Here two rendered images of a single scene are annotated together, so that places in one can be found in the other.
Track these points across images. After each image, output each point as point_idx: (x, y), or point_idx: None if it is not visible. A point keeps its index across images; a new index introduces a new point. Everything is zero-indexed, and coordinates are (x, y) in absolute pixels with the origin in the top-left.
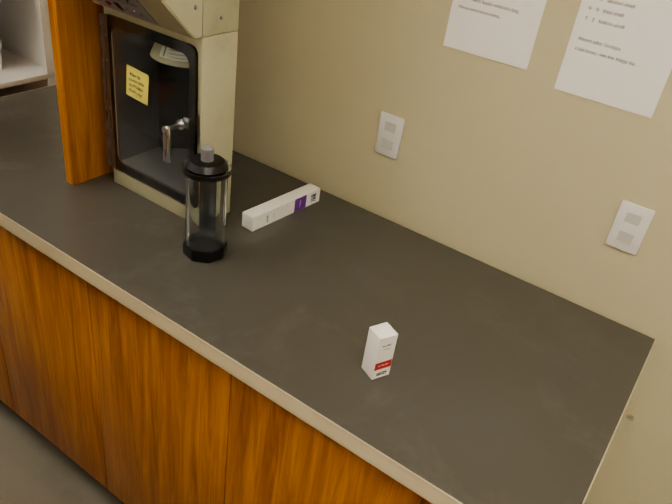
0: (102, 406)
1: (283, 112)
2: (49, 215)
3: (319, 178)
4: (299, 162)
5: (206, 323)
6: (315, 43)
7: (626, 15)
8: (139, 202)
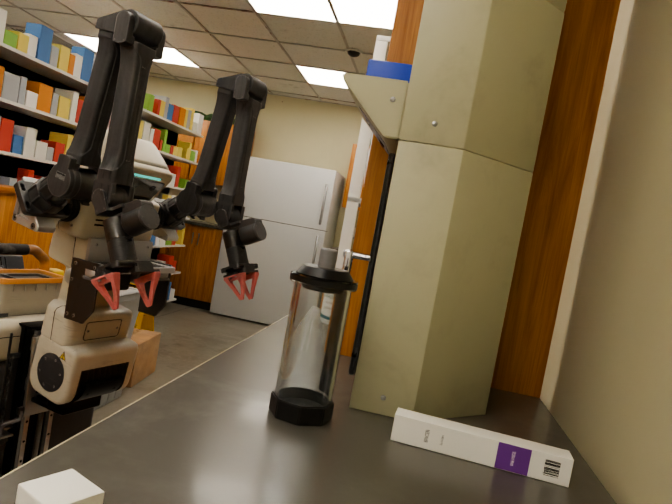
0: None
1: (609, 355)
2: (270, 348)
3: (622, 475)
4: (608, 442)
5: (132, 426)
6: (655, 231)
7: None
8: (349, 377)
